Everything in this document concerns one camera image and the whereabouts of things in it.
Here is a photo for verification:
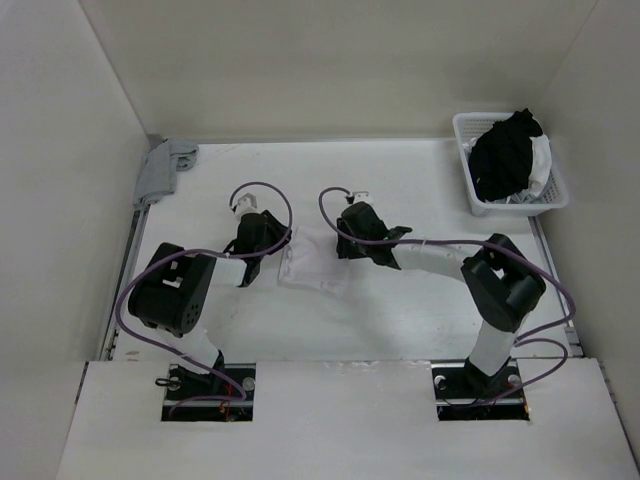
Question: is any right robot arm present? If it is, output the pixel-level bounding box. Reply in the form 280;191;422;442
336;199;546;400

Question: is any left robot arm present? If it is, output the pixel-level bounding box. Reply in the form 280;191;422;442
121;210;292;399

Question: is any purple cable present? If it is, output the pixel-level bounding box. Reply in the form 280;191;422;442
114;181;295;420
317;186;577;407

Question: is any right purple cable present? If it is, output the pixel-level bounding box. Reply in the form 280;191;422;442
317;186;577;407

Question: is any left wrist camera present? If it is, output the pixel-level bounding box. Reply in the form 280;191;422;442
231;193;258;221

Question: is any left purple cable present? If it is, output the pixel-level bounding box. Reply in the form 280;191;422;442
114;181;295;420

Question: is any white plastic basket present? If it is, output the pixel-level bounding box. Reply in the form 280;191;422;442
452;112;569;218

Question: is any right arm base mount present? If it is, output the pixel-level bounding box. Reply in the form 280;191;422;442
431;361;530;421

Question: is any white tank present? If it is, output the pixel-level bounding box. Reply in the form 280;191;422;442
506;135;553;204
278;225;350;296

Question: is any black tank top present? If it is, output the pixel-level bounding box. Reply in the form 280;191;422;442
468;109;543;202

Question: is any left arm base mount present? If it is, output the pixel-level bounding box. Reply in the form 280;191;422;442
155;364;257;423

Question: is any right metal table rail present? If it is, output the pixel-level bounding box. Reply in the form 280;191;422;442
528;217;584;358

